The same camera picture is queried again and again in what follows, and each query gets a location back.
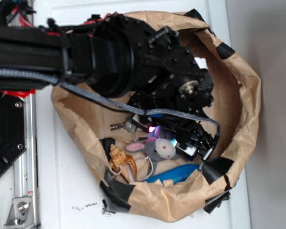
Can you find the metal corner bracket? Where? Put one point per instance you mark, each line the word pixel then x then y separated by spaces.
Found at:
pixel 21 214

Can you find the aluminium rail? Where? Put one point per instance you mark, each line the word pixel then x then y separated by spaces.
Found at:
pixel 26 167

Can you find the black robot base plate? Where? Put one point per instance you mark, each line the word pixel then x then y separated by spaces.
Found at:
pixel 12 131

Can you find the bunch of metal keys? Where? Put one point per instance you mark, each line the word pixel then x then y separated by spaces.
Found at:
pixel 127 125

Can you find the gray plush animal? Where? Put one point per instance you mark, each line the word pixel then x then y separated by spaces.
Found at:
pixel 156 149

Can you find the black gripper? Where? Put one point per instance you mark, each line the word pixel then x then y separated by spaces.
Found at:
pixel 177 119

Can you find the blue plastic bottle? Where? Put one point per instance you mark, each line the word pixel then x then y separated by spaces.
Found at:
pixel 177 174

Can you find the brown paper bag bin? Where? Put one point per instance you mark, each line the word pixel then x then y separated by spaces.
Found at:
pixel 237 105

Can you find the white tray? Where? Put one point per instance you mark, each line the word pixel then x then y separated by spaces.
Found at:
pixel 69 196

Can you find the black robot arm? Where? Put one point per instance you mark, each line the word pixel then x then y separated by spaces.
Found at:
pixel 118 61

